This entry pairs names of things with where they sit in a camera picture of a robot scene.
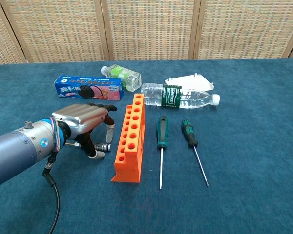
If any green black screwdriver slim handle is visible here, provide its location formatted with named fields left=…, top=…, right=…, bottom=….
left=181, top=118, right=209, bottom=188

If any black metal precision screwdriver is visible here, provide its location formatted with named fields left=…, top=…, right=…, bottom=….
left=65, top=142, right=112, bottom=153

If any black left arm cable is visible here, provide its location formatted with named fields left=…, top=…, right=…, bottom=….
left=42, top=156, right=62, bottom=234

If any small bottle light green label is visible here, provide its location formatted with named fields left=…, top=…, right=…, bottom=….
left=100, top=64, right=142, bottom=93

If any white plastic plate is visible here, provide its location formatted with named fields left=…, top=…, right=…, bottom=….
left=164, top=73, right=215, bottom=92

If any clear water bottle dark label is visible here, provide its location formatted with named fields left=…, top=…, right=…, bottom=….
left=140, top=82, right=221, bottom=110

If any woven wooden folding screen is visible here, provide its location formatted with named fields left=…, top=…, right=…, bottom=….
left=0, top=0, right=293, bottom=67

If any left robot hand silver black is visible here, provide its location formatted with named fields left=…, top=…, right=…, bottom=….
left=51, top=103, right=118, bottom=159

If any orange tool holder block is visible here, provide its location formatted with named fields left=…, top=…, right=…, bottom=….
left=111, top=93, right=146, bottom=184

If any blue Oreo cookie box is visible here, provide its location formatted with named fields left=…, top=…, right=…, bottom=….
left=54, top=75, right=125, bottom=101

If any teal black screwdriver thick handle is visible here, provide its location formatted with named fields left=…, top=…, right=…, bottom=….
left=156, top=116, right=171, bottom=190

